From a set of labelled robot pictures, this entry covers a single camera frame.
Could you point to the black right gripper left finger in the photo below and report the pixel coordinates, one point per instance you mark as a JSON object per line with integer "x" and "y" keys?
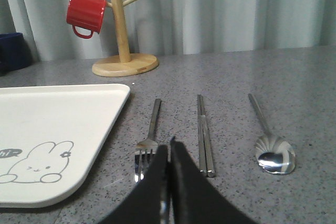
{"x": 148, "y": 202}

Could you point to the dark blue mug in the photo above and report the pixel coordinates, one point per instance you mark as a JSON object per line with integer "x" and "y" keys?
{"x": 15, "y": 52}

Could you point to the grey pleated curtain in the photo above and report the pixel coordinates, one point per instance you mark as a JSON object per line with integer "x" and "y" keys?
{"x": 167, "y": 27}

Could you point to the cream rabbit print tray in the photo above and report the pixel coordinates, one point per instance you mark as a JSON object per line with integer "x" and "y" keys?
{"x": 50, "y": 138}

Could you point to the red enamel mug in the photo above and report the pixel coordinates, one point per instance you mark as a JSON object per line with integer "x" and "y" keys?
{"x": 85, "y": 16}

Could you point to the silver chopstick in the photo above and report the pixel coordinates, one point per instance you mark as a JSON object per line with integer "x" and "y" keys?
{"x": 201, "y": 117}
{"x": 208, "y": 149}

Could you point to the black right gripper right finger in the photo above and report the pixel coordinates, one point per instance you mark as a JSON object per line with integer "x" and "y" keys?
{"x": 195, "y": 200}

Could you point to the wooden mug tree stand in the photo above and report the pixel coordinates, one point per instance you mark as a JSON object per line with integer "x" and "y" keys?
{"x": 125, "y": 63}

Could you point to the silver metal fork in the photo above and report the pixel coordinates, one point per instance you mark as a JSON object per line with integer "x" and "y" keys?
{"x": 146, "y": 149}

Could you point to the silver metal spoon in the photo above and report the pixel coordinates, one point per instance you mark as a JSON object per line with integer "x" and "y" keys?
{"x": 273, "y": 154}

